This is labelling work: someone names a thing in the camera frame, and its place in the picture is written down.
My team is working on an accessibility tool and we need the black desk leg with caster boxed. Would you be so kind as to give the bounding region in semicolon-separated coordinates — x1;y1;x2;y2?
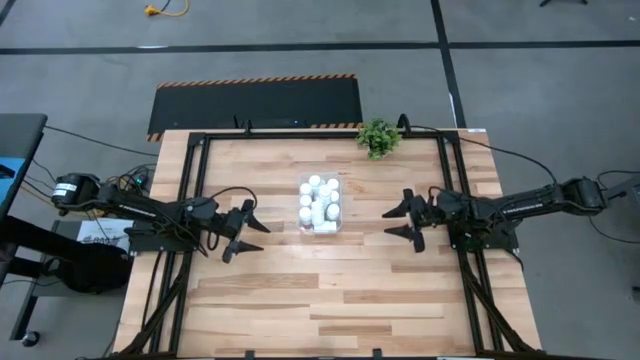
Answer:
8;292;42;349

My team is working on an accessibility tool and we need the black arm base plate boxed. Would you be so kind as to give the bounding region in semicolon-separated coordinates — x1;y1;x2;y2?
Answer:
446;209;522;251
123;219;204;254

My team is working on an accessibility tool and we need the black hazard-striped floor mat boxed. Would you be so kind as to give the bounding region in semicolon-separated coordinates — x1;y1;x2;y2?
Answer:
146;73;365;144

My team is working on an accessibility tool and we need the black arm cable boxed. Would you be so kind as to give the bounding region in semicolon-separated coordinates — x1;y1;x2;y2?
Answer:
408;125;560;186

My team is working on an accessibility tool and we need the white printed paper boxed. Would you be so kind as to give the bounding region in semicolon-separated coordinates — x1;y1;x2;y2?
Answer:
76;219;135;253

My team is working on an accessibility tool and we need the yellow extension cord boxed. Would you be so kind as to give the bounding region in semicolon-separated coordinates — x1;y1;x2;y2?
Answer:
143;0;191;19

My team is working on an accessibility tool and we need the clear plastic basket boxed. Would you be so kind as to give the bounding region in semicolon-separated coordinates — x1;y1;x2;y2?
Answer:
297;171;344;235

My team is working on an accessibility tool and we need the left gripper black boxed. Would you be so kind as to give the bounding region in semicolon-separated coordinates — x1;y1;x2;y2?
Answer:
218;198;272;264

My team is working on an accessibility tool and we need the black bag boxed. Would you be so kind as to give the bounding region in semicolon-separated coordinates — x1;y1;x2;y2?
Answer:
47;242;134;296

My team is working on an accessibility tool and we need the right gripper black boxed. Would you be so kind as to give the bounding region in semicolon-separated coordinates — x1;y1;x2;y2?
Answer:
382;188;446;254

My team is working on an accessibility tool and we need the black desk crossbar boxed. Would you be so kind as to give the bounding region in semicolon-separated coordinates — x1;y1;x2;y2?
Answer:
0;214;126;266

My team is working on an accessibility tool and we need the black looped floor cable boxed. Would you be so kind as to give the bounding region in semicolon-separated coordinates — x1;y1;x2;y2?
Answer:
586;169;640;246

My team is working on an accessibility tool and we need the green potted plant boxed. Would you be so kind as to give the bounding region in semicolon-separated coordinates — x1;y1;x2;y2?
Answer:
355;118;404;161

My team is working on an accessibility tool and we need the dark desk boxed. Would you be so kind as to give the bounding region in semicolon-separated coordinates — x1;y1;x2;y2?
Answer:
0;113;49;221

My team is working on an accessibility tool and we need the blue panel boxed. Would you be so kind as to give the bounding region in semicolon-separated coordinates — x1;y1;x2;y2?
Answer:
0;157;26;201

